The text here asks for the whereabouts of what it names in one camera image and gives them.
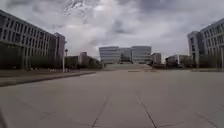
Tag wide stone steps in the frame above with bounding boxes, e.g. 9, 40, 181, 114
103, 63, 154, 71

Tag white curved glass building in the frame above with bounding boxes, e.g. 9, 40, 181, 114
98, 45, 153, 65

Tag low brown building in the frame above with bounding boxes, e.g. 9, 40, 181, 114
65, 51, 103, 70

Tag grey paved plaza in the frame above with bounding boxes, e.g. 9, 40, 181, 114
0, 68, 224, 128

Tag small grey building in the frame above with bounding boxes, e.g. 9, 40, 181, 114
150, 52, 163, 66

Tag raised kerb strip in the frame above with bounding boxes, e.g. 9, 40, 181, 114
0, 70, 98, 88

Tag long grey multi-storey building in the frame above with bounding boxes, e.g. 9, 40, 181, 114
0, 9, 67, 70

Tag grey building with window grid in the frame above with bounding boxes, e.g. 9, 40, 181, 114
186, 17, 224, 69

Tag white lamp post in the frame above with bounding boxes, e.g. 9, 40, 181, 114
61, 48, 69, 74

